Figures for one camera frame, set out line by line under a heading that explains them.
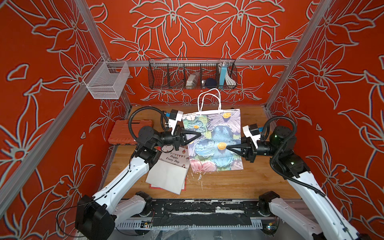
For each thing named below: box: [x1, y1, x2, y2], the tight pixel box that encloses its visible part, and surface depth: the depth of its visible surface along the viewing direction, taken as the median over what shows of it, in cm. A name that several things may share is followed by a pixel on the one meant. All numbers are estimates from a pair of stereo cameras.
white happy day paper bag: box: [146, 145, 191, 195], surface depth 82 cm
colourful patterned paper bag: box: [182, 109, 244, 173], surface depth 57 cm
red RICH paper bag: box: [149, 177, 188, 191], surface depth 81 cm
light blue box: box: [218, 64, 227, 89], surface depth 90 cm
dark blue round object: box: [205, 77, 217, 88], surface depth 98 cm
